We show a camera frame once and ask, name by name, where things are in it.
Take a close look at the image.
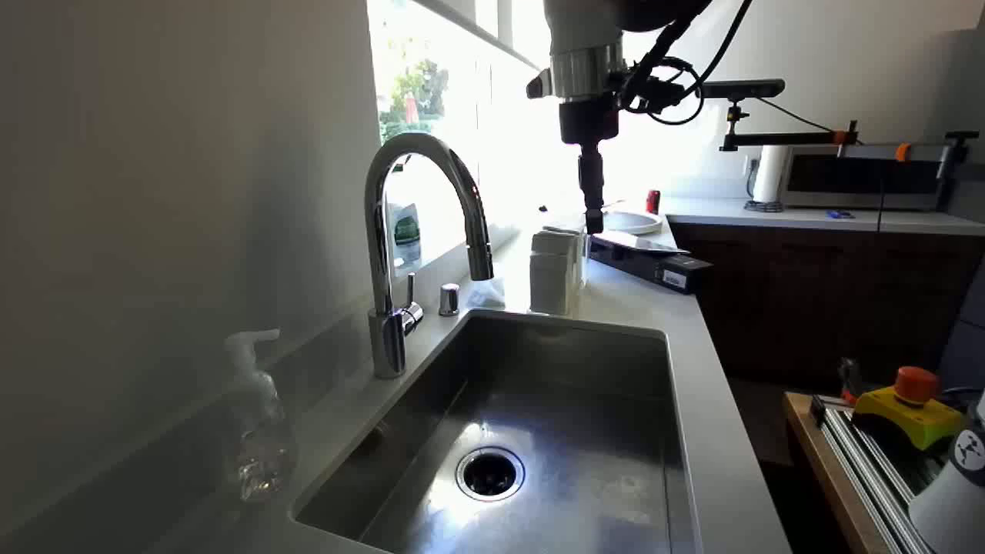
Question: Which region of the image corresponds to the yellow emergency stop button box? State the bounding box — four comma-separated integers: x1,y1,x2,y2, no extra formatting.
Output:
854,365,967,451

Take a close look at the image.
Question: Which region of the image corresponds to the chrome gooseneck faucet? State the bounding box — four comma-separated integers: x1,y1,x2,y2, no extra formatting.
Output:
364,133,495,380

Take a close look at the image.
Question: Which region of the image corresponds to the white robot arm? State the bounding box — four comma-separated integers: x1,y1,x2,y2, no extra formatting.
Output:
527,0,710,235

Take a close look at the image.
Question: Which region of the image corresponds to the black camera on tripod arm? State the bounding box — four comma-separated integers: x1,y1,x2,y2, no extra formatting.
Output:
700,81,860,150

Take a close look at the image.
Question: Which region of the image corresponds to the small chrome sink button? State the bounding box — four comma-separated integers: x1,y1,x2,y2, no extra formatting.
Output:
441,284,460,318

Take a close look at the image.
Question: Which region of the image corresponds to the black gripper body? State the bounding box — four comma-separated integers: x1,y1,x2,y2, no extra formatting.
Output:
560,96,620,145

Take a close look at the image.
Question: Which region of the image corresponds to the silver microwave oven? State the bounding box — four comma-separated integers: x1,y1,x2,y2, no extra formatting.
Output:
782,145,971,211

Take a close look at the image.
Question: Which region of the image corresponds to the black flat box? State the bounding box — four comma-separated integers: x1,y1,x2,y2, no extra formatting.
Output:
588,236,710,297

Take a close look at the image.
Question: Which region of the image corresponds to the white plate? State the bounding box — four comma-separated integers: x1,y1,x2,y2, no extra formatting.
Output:
603,209,665,236

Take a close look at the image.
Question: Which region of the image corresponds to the red cup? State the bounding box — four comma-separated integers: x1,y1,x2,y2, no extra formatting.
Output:
648,191,662,214

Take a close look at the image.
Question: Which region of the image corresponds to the stainless steel sink basin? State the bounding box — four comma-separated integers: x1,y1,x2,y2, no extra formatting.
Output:
298,314,697,554

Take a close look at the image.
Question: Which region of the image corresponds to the clear pump soap dispenser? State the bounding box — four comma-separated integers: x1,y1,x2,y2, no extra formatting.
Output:
224,330,296,502

